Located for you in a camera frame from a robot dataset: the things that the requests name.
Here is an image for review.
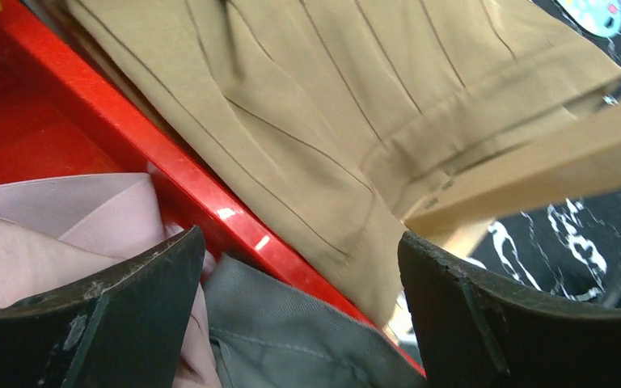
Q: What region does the khaki tan garment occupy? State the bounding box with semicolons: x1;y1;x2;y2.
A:
67;1;621;327

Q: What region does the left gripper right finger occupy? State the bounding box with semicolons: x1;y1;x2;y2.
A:
398;231;621;387

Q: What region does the grey pleated skirt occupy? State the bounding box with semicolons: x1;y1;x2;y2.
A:
204;257;427;388

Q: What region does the wooden clothes rack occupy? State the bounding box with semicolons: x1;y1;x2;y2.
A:
405;102;621;238

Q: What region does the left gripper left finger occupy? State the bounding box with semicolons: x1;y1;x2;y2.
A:
0;227;205;387

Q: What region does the pink ruffled garment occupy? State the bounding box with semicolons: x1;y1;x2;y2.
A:
0;173;220;387

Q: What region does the red plastic tray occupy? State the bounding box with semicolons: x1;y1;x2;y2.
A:
0;0;427;378

